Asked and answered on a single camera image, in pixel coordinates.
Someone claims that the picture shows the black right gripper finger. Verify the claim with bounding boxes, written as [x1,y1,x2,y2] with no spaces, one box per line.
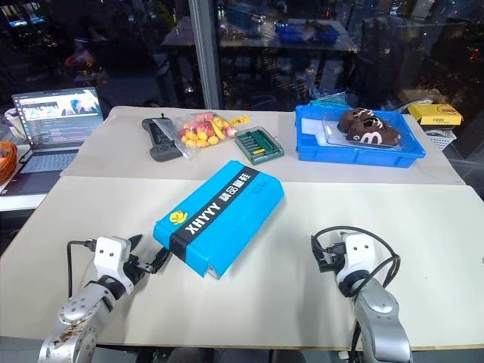
[310,234,324,262]

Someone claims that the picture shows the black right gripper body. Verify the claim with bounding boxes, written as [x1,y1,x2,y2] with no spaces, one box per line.
[316,243,346,274]

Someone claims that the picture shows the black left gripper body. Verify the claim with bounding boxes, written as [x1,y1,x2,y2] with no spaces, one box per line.
[123,252,160,288]

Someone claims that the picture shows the blue cardboard box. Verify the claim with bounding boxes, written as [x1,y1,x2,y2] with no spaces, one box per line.
[152,160,286,281]

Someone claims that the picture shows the brown shoes in tray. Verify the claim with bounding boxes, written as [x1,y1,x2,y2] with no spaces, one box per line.
[322,112,404,153]

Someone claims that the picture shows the blue plastic bin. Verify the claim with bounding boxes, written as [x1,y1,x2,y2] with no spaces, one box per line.
[294,104,428,168]

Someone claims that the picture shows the black handheld controller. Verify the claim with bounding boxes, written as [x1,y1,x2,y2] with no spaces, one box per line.
[141,113,187,163]

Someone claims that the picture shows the green screwdriver bit case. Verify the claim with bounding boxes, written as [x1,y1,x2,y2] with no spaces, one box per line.
[234,126,286,166]

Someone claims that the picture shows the brown shoe with white letter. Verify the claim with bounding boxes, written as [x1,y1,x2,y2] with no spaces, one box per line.
[345,119,402,148]

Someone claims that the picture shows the clear bag of toy fruit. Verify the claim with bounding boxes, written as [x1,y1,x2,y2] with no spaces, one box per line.
[166,110,240,160]

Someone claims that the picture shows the brown shoe with white laces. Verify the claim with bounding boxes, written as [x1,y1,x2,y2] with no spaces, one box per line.
[337,107,391,134]

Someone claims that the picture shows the open laptop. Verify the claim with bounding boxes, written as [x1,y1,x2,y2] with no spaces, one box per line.
[11,86,106,175]

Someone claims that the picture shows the teal plastic sheet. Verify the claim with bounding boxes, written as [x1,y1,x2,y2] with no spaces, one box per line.
[309,91,348,110]

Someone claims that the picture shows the white plastic basket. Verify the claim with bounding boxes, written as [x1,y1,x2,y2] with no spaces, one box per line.
[423,127,458,149]

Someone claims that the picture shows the white cup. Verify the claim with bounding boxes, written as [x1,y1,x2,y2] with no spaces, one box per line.
[3,107,20,138]

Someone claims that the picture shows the yellow cardboard box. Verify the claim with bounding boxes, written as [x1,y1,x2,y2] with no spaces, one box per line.
[407,103,464,127]

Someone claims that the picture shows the blue background storage bin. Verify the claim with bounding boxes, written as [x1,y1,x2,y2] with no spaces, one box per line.
[275,20,343,43]

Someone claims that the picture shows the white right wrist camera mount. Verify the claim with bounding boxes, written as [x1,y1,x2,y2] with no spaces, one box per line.
[334,232,374,281]

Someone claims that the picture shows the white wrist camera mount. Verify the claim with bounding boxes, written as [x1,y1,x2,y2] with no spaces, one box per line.
[334,232,374,281]
[92,235,132,283]

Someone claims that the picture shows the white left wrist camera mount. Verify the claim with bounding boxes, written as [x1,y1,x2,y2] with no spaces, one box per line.
[92,235,132,283]

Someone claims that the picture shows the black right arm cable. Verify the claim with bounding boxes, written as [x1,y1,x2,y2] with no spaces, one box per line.
[311,225,402,363]

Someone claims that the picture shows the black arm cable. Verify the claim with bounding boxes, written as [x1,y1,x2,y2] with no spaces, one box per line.
[311,225,402,363]
[67,239,96,299]

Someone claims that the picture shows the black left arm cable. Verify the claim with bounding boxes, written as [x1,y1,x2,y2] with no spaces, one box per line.
[67,239,96,299]

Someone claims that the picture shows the orange cable coil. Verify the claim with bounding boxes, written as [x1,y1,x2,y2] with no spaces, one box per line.
[0,141,20,185]

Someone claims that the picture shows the grey window frame post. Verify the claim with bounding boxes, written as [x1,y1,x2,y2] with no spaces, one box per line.
[188,0,223,111]

